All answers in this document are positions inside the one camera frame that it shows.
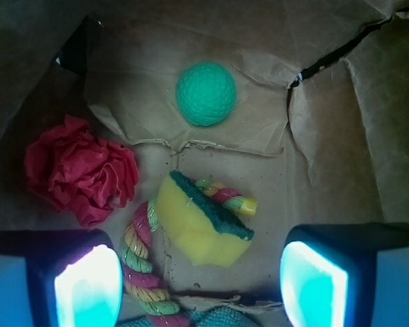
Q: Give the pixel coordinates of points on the brown paper bag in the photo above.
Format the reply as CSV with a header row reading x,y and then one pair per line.
x,y
319,132

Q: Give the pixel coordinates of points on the yellow sponge with green scourer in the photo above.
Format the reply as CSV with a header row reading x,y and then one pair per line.
x,y
200,226

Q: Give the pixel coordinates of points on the green textured rubber ball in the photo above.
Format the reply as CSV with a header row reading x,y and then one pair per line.
x,y
206,94

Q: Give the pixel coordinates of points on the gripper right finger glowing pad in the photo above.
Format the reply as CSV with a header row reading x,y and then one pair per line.
x,y
346,274

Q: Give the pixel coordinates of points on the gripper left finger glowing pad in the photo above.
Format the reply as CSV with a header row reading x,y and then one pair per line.
x,y
59,278

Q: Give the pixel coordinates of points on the multicolour braided rope toy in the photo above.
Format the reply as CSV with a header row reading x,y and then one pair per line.
x,y
139,280

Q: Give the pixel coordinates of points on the red crumpled paper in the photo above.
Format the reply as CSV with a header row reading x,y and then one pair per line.
x,y
78,172

